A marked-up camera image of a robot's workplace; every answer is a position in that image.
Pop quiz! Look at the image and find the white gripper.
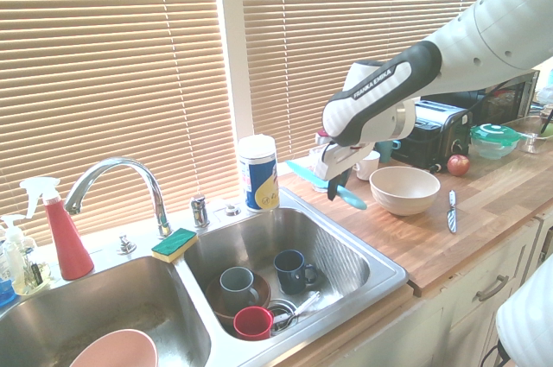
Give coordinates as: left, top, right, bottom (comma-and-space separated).
321, 141, 375, 202

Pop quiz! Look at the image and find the teal plastic knife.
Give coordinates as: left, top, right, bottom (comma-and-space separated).
284, 160, 369, 212

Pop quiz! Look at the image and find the stainless steel double sink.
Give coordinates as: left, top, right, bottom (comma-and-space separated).
0, 187, 410, 367

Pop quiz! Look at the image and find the small patterned blade knife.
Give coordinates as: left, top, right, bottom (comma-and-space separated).
446, 189, 459, 235

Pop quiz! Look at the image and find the white mug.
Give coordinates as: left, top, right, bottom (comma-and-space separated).
353, 150, 382, 181

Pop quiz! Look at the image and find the teal mug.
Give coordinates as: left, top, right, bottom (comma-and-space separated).
374, 139, 403, 164

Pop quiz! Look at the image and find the cream bowl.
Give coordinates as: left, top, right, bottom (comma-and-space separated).
368, 165, 442, 218

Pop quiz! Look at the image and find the wipes canister blue yellow label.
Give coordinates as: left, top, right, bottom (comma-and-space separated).
238, 134, 281, 214

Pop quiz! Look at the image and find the navy blue mug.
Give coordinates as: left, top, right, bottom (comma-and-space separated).
272, 249, 319, 295

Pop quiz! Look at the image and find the black toaster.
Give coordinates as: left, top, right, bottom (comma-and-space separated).
391, 98, 475, 173

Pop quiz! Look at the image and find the red apple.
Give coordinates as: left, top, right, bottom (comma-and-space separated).
446, 154, 472, 178

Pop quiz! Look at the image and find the metal drain strainer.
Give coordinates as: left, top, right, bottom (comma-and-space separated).
267, 299, 300, 334

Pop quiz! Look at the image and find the grey mug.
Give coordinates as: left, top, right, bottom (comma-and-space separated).
219, 266, 261, 315

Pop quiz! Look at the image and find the clear container with teal lid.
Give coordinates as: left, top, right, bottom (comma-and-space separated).
470, 123, 523, 161

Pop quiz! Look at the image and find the medium beige window blind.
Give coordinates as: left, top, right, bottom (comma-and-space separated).
236, 0, 490, 166

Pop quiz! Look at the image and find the red plastic cup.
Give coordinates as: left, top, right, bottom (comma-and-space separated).
232, 306, 275, 342

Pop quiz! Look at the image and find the brown bowl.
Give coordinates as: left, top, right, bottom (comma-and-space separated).
205, 273, 272, 328

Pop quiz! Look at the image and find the green and yellow sponge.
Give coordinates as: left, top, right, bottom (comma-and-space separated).
150, 226, 200, 264

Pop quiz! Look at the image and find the cream kitchen cabinet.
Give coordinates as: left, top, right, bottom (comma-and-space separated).
283, 210, 553, 367

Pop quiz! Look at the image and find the microwave oven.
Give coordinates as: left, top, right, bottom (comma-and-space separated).
464, 68, 542, 127

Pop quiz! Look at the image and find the chrome curved faucet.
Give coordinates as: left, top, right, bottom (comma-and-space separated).
63, 156, 175, 239

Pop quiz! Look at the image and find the clear plastic tray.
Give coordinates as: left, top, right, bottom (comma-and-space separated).
516, 114, 553, 155

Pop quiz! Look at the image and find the chrome side sprayer knob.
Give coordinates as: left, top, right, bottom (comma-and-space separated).
116, 233, 137, 256

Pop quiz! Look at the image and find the wide beige window blind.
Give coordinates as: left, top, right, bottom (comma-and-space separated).
0, 0, 241, 248

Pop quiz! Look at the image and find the pink bowl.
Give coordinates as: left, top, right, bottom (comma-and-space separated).
68, 328, 159, 367

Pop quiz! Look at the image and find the red spray bottle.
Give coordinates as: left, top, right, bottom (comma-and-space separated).
18, 177, 96, 282

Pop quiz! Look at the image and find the small glass jar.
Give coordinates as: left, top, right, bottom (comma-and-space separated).
13, 249, 54, 296

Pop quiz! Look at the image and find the clear soap pump bottle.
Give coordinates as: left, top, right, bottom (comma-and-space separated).
0, 213, 28, 295

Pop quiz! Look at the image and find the blue dish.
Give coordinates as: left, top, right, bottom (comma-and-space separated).
0, 278, 17, 308

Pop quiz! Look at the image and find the white handled utensil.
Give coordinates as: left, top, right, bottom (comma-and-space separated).
275, 290, 322, 321

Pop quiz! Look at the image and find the chrome faucet handle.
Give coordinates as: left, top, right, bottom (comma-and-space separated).
190, 194, 212, 229

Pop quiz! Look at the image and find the metal drawer handle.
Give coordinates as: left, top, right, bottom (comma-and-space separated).
475, 274, 511, 303

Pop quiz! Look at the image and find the black cable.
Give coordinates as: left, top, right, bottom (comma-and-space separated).
480, 339, 513, 367

